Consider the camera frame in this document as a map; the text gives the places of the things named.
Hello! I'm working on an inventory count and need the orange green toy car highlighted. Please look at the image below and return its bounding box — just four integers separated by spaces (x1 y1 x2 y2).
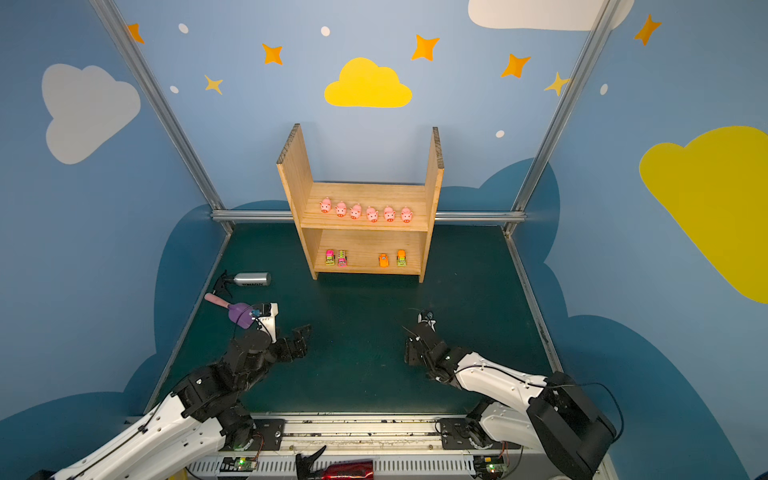
396 249 407 267

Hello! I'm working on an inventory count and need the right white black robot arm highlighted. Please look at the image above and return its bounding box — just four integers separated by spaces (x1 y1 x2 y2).
406 319 620 479

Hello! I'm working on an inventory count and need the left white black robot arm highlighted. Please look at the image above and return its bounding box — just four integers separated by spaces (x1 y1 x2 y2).
30 325 312 479

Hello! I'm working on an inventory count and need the wooden two-tier shelf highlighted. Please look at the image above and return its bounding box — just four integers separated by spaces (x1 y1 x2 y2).
276 123 445 281

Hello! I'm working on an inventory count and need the purple pink toy shovel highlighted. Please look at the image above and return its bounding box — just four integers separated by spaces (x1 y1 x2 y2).
204 293 254 329

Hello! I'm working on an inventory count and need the silver spray bottle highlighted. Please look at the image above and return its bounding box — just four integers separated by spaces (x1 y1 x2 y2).
212 271 272 297

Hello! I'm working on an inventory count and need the left green circuit board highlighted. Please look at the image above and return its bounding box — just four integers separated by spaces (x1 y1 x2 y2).
219 456 259 474

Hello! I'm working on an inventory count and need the green circuit board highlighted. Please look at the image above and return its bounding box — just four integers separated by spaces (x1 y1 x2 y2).
472 456 508 480
219 456 259 474

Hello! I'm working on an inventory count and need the right green circuit board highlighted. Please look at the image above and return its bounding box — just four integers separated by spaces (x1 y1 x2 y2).
472 456 508 480

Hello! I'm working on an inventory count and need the red black clamp tool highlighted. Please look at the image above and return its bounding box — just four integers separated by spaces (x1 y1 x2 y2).
295 446 374 480

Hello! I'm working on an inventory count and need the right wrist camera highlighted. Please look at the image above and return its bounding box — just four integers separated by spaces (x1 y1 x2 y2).
418 310 435 328

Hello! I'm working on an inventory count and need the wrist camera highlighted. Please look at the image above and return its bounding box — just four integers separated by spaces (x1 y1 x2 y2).
250 303 279 343
418 310 435 328

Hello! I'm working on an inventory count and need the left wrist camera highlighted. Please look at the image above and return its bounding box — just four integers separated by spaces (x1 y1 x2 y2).
250 303 279 343

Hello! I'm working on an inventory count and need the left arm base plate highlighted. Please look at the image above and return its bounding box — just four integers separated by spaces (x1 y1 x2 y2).
225 418 286 452

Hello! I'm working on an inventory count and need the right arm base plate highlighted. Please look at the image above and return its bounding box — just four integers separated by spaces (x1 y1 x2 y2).
436 417 501 450

